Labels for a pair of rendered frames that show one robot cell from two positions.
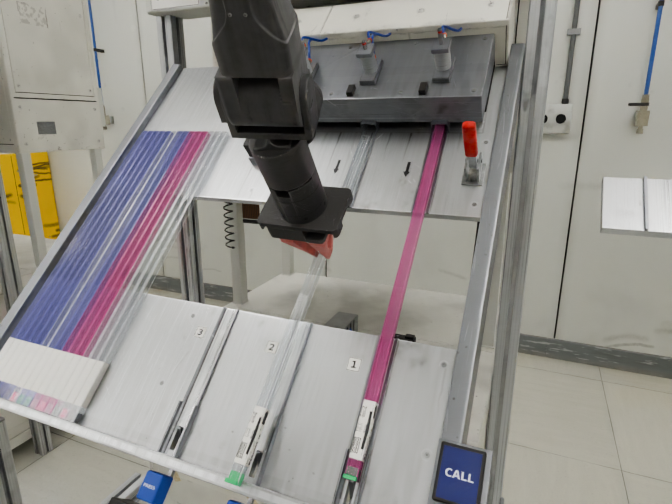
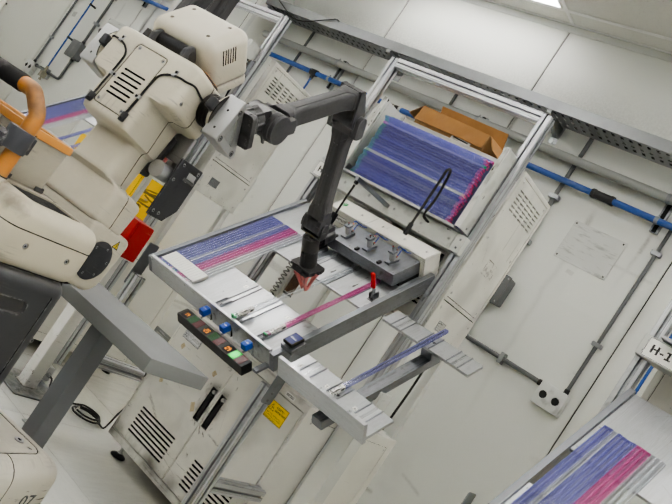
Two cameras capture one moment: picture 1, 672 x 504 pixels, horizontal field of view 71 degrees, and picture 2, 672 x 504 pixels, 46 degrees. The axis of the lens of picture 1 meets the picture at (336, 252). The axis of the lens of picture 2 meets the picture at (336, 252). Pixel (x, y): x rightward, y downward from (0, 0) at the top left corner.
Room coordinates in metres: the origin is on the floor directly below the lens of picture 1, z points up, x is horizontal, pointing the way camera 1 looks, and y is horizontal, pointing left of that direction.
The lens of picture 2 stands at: (-1.94, -0.66, 0.99)
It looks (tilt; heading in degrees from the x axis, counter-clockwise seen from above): 2 degrees up; 14
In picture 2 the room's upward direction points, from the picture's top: 34 degrees clockwise
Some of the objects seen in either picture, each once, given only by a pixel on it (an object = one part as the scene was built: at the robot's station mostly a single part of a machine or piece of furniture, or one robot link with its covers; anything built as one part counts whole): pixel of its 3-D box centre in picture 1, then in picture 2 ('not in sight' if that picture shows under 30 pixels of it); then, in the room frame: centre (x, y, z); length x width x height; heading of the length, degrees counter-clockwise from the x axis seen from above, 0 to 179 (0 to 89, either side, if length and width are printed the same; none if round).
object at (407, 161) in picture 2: not in sight; (423, 171); (0.91, -0.03, 1.52); 0.51 x 0.13 x 0.27; 67
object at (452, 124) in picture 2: not in sight; (472, 134); (1.23, -0.05, 1.82); 0.68 x 0.30 x 0.20; 67
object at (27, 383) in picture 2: not in sight; (81, 301); (0.91, 0.82, 0.39); 0.24 x 0.24 x 0.78; 67
